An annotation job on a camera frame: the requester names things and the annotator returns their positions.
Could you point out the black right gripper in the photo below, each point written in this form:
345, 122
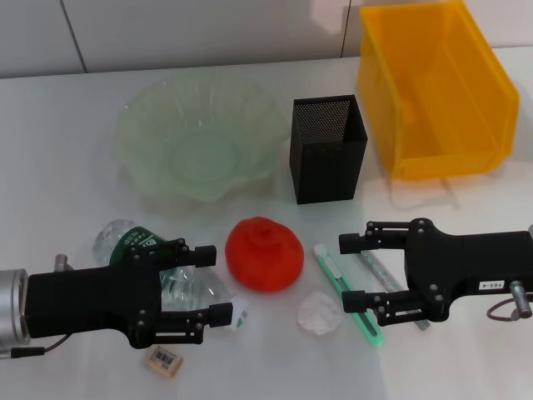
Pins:
458, 262

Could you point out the black mesh pen holder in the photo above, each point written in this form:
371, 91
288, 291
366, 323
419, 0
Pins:
325, 175

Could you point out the red-orange toy orange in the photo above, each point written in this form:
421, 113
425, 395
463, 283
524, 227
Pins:
262, 254

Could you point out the white paper ball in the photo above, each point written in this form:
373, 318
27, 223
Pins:
318, 312

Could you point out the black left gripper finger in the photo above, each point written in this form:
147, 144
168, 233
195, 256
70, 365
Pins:
220, 314

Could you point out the green utility knife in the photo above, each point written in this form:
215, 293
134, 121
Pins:
333, 271

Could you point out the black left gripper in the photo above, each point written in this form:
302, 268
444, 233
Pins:
83, 300

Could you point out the yellow plastic storage bin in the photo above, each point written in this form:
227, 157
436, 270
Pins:
437, 104

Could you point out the beige eraser with barcode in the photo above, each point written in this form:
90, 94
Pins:
164, 362

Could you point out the clear green-label water bottle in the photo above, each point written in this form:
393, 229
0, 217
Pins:
125, 241

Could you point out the silver marker pen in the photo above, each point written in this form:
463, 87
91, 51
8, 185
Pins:
381, 271

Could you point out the pale green glass fruit plate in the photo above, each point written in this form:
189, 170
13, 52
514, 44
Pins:
187, 146

